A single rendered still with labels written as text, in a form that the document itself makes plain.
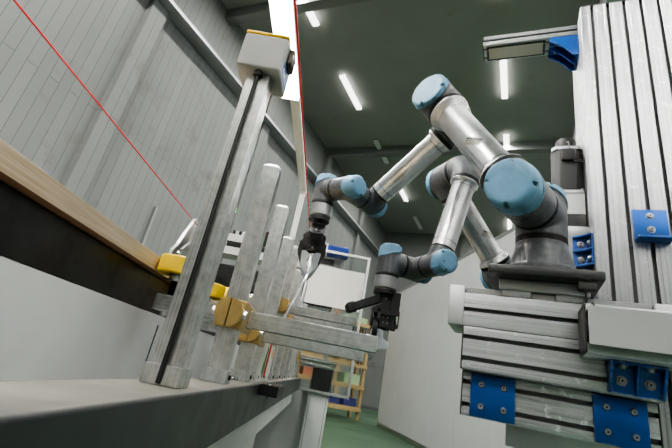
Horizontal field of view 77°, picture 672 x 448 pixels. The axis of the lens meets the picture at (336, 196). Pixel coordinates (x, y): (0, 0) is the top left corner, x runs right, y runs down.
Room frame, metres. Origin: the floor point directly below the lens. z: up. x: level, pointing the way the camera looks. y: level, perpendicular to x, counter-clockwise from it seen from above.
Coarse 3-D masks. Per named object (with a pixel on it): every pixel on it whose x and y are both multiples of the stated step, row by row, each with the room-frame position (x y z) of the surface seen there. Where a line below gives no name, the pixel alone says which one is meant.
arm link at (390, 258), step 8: (384, 248) 1.32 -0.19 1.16; (392, 248) 1.31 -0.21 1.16; (400, 248) 1.32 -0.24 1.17; (384, 256) 1.31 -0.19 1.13; (392, 256) 1.30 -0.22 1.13; (400, 256) 1.32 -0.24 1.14; (384, 264) 1.31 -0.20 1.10; (392, 264) 1.31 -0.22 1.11; (400, 264) 1.32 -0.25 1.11; (376, 272) 1.33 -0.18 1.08; (384, 272) 1.31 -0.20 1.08; (392, 272) 1.31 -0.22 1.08; (400, 272) 1.33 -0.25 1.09
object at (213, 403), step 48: (0, 384) 0.32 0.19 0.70; (48, 384) 0.36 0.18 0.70; (96, 384) 0.43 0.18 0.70; (144, 384) 0.52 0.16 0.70; (192, 384) 0.66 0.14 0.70; (240, 384) 0.91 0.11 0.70; (288, 384) 2.21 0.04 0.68; (0, 432) 0.23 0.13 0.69; (48, 432) 0.27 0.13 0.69; (96, 432) 0.33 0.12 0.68; (144, 432) 0.42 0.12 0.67; (192, 432) 0.59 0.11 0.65
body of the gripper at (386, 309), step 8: (376, 288) 1.32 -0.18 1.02; (384, 288) 1.31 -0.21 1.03; (384, 296) 1.33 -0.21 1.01; (392, 296) 1.32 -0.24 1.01; (400, 296) 1.32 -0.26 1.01; (384, 304) 1.33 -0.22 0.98; (392, 304) 1.32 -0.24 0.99; (376, 312) 1.31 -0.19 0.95; (384, 312) 1.31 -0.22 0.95; (392, 312) 1.31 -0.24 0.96; (384, 320) 1.32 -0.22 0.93; (392, 320) 1.32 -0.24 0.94; (384, 328) 1.32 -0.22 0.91; (392, 328) 1.32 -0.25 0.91
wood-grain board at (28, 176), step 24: (0, 144) 0.40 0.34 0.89; (0, 168) 0.41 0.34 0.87; (24, 168) 0.44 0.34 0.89; (24, 192) 0.47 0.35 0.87; (48, 192) 0.49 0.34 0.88; (72, 192) 0.53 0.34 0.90; (72, 216) 0.55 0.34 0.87; (96, 216) 0.60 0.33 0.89; (120, 240) 0.69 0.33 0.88; (144, 264) 0.81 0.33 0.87
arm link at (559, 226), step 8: (552, 184) 0.89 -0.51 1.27; (560, 192) 0.89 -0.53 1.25; (560, 200) 0.88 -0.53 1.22; (560, 208) 0.87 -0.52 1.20; (552, 216) 0.86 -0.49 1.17; (560, 216) 0.88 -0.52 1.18; (544, 224) 0.88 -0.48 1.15; (552, 224) 0.88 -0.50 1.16; (560, 224) 0.89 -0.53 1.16; (520, 232) 0.93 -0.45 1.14; (528, 232) 0.91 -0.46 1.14; (552, 232) 0.89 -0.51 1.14; (560, 232) 0.89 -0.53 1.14
